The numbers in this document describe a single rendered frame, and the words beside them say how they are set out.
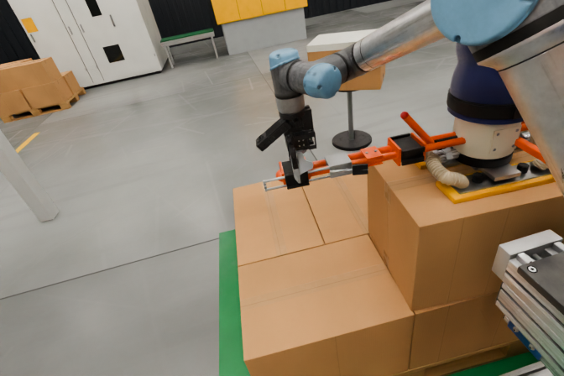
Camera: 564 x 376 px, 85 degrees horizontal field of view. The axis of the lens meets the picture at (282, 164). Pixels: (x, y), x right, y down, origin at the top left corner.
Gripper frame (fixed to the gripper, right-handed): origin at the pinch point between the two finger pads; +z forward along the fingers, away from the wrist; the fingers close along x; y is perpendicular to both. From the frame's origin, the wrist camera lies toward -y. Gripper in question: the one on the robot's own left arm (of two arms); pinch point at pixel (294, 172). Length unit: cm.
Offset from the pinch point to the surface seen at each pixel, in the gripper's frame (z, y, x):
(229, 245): 108, -49, 85
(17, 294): 109, -200, 83
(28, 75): 37, -405, 532
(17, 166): 51, -216, 169
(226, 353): 108, -49, 10
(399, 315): 54, 26, -20
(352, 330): 54, 9, -21
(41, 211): 98, -221, 166
